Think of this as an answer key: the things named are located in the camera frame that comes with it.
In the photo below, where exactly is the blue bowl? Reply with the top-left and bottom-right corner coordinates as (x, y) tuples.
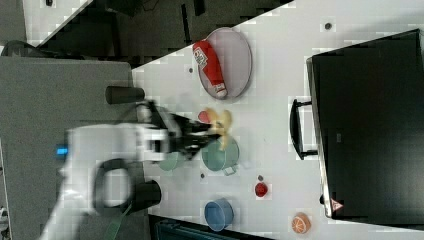
(204, 198), (234, 232)

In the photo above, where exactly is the light red plush strawberry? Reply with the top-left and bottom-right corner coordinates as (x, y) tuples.
(198, 111), (210, 124)

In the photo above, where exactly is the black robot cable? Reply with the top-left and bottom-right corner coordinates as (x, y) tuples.
(135, 99), (168, 128)

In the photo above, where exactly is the plush orange slice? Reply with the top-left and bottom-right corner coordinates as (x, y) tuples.
(291, 212), (311, 234)

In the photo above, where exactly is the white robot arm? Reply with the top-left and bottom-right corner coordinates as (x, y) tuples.
(39, 114), (220, 240)

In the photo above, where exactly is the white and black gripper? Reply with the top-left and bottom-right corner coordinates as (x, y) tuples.
(136, 113), (219, 162)

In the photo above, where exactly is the green cup with handle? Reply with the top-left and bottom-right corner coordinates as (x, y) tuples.
(201, 137), (240, 176)

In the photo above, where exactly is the grey round plate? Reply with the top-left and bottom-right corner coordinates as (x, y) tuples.
(206, 27), (252, 100)

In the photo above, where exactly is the black toaster oven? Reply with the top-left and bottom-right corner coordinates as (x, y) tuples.
(307, 29), (424, 229)

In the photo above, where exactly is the dark red plush strawberry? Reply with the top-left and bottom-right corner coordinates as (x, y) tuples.
(255, 182), (268, 197)

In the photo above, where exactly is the red plush ketchup bottle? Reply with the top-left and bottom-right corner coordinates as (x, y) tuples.
(193, 40), (228, 98)

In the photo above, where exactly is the black oven door handle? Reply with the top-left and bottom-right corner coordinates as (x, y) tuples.
(289, 99), (318, 160)

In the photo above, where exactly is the green colander basket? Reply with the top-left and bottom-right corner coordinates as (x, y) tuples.
(159, 152), (186, 171)

